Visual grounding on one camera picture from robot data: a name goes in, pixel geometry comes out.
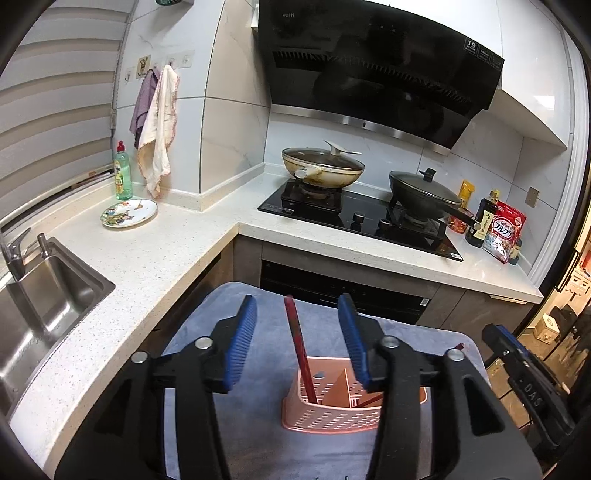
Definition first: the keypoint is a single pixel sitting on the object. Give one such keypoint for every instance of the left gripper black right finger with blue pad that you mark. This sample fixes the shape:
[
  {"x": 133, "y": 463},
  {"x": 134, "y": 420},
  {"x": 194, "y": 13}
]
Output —
[{"x": 473, "y": 436}]

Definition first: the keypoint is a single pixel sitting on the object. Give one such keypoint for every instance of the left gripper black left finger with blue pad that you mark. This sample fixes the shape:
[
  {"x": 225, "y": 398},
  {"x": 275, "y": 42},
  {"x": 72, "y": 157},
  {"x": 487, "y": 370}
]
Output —
[{"x": 122, "y": 436}]

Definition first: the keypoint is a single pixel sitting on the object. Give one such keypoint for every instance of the dark red chopstick gold band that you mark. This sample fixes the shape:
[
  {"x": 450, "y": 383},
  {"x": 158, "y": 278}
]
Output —
[{"x": 302, "y": 357}]

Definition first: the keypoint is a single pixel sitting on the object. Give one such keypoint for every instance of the dark maroon chopstick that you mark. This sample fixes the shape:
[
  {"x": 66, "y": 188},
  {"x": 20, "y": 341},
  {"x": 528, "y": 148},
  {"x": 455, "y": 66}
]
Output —
[{"x": 374, "y": 400}]

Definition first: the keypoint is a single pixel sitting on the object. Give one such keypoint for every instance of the chrome kitchen faucet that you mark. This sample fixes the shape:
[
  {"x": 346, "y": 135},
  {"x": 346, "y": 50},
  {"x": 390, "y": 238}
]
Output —
[{"x": 14, "y": 256}]

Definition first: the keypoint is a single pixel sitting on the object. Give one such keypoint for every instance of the pink perforated utensil basket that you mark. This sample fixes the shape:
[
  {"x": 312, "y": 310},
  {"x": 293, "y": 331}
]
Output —
[{"x": 338, "y": 392}]

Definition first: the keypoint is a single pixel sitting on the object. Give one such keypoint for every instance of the small dark bottle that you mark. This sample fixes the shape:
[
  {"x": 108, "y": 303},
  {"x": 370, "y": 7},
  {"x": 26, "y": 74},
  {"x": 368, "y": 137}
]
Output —
[{"x": 515, "y": 252}]

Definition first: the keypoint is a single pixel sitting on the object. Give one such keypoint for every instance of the stainless steel sink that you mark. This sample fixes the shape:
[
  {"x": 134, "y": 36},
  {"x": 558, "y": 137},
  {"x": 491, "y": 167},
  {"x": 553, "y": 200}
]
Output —
[{"x": 39, "y": 311}]

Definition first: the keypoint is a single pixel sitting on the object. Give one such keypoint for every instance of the red cereal bag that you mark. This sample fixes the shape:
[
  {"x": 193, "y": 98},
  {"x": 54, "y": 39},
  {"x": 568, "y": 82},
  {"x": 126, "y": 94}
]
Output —
[{"x": 504, "y": 231}]

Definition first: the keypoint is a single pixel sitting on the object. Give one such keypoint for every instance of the red seasoning jar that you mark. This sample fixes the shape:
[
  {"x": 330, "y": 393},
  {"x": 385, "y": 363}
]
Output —
[{"x": 457, "y": 225}]

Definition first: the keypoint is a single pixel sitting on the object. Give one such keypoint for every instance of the dark soy sauce bottle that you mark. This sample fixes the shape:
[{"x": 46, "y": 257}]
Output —
[{"x": 475, "y": 235}]

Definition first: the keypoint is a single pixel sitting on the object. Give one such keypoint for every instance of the patterned white plate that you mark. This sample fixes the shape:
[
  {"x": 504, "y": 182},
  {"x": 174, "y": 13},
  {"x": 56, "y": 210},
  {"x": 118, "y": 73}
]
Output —
[{"x": 129, "y": 213}]

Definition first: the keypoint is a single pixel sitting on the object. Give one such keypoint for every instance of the black frying pan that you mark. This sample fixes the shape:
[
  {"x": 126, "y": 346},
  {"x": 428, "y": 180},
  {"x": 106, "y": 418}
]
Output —
[{"x": 424, "y": 198}]

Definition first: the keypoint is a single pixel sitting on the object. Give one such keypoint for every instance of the black gas stove top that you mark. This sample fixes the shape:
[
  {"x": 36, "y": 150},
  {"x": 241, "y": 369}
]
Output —
[{"x": 360, "y": 214}]

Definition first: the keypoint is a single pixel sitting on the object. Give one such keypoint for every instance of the green dish soap bottle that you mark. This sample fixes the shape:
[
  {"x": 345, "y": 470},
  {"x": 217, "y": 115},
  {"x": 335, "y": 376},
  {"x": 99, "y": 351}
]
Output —
[{"x": 122, "y": 173}]

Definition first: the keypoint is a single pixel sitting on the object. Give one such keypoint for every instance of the beige wok with lid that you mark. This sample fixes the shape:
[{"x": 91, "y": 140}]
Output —
[{"x": 332, "y": 168}]

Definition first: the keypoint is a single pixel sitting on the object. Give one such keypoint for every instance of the cream hanging dish towel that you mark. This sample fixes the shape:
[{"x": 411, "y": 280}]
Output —
[{"x": 158, "y": 131}]

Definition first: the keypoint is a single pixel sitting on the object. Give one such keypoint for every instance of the purple hanging cloth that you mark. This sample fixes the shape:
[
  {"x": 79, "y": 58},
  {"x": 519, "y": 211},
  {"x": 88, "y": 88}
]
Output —
[{"x": 142, "y": 104}]

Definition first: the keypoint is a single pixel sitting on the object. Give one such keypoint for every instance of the black range hood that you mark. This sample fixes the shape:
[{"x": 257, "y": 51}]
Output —
[{"x": 376, "y": 68}]

